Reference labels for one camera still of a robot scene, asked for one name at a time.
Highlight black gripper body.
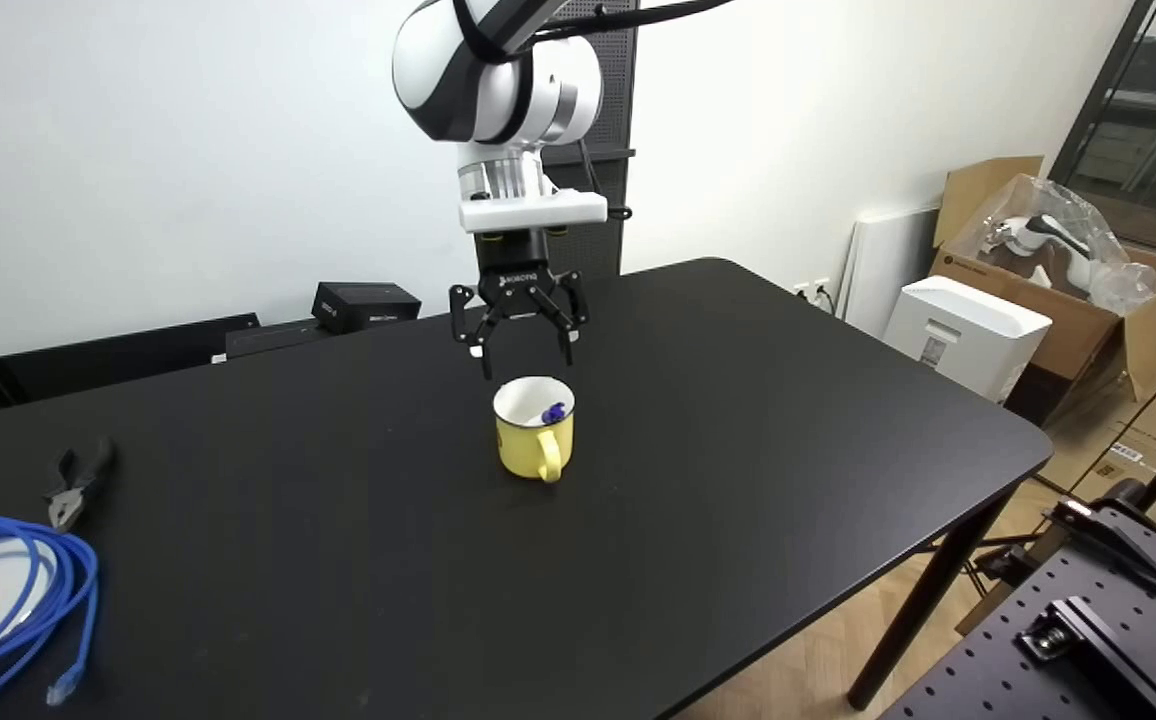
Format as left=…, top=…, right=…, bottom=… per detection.
left=465, top=229, right=560, bottom=301

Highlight small black box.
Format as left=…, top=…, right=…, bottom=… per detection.
left=308, top=280, right=423, bottom=335

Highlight yellow enamel mug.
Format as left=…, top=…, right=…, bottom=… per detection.
left=490, top=370, right=582, bottom=489

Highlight white flat panel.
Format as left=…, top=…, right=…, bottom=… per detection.
left=834, top=201, right=943, bottom=335

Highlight black low cabinet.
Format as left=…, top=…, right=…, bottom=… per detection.
left=0, top=311, right=263, bottom=426

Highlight white plastic box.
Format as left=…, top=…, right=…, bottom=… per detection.
left=882, top=273, right=1058, bottom=407

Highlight black table leg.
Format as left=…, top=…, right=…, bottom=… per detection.
left=849, top=489, right=1017, bottom=710

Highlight clear plastic bag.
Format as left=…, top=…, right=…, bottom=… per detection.
left=981, top=171, right=1156, bottom=315

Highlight open cardboard box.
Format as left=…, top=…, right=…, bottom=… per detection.
left=928, top=150, right=1156, bottom=405

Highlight black perforated breadboard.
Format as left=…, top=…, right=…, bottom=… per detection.
left=882, top=495, right=1156, bottom=720

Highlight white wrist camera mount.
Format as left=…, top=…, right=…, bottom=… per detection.
left=456, top=185, right=614, bottom=239

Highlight black velcro strap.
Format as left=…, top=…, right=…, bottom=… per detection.
left=451, top=0, right=529, bottom=63

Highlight white wall power outlet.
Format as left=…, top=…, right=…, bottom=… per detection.
left=791, top=273, right=838, bottom=311

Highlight black handled pliers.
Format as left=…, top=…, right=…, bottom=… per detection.
left=46, top=441, right=121, bottom=537

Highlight coiled blue network cable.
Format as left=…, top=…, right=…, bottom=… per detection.
left=0, top=512, right=104, bottom=720

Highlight black angled mounting bracket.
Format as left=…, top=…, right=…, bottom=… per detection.
left=1051, top=495, right=1156, bottom=595

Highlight black metal window frame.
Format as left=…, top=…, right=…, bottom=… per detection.
left=1048, top=0, right=1156, bottom=205

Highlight black clamp bracket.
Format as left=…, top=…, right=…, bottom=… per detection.
left=1013, top=591, right=1156, bottom=720

